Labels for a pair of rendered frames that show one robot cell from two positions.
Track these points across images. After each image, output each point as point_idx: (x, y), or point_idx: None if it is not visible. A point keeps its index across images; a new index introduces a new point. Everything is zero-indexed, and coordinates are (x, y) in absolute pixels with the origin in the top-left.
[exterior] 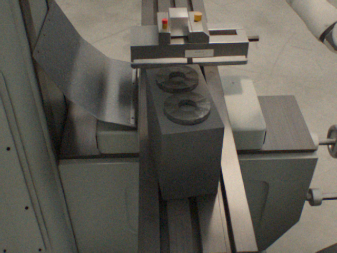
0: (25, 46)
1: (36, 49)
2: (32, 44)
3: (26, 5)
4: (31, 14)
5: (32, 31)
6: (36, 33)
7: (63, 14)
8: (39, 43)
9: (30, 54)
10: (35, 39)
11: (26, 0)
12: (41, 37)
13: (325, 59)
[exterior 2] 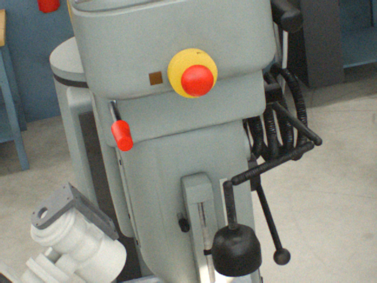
0: None
1: (127, 282)
2: (120, 275)
3: (120, 240)
4: (134, 251)
5: (128, 265)
6: (150, 271)
7: (248, 275)
8: (141, 280)
9: (113, 281)
10: (135, 274)
11: (122, 237)
12: (154, 277)
13: None
